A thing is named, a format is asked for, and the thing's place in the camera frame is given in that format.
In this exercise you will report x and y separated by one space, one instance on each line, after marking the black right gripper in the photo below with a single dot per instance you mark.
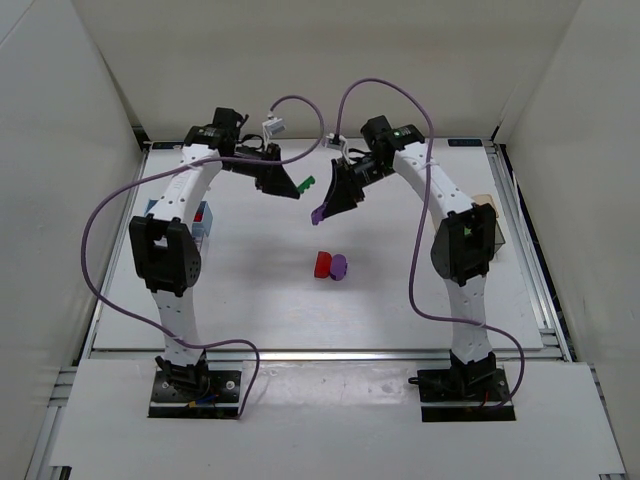
347 181

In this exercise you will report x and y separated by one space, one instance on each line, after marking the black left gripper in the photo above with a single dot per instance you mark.
267 170

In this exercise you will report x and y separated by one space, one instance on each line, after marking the green lego plate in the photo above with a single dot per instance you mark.
306 184

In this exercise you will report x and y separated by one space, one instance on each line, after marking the purple lego plate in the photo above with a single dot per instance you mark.
317 215

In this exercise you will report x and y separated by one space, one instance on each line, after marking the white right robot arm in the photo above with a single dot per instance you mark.
464 242

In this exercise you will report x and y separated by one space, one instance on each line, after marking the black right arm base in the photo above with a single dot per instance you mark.
444 400

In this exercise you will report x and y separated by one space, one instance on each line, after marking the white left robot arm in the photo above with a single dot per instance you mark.
165 253

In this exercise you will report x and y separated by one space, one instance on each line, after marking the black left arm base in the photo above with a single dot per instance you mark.
218 398

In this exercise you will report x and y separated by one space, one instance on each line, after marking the purple half-round lego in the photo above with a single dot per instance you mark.
338 267

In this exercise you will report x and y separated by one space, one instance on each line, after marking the red half-round lego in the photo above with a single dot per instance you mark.
323 265

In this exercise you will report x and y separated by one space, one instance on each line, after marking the blue plastic container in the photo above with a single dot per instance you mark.
202 222

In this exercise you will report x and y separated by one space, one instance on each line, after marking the clear plastic container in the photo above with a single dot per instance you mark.
202 244

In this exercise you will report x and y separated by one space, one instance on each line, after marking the blue label sticker right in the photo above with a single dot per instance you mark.
464 142

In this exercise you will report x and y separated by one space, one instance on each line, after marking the blue label sticker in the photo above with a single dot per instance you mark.
166 145
464 142

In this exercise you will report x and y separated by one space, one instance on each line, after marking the blue label sticker left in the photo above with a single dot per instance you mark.
166 145

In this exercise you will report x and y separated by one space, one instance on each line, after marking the orange translucent container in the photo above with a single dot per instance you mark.
487 202

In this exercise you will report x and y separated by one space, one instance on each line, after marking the grey translucent container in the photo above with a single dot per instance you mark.
499 239

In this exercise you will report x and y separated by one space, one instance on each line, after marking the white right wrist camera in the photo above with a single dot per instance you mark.
337 142

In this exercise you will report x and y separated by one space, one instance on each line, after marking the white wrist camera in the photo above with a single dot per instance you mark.
337 142
272 126

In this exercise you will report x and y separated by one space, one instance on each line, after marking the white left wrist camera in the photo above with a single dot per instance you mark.
272 126

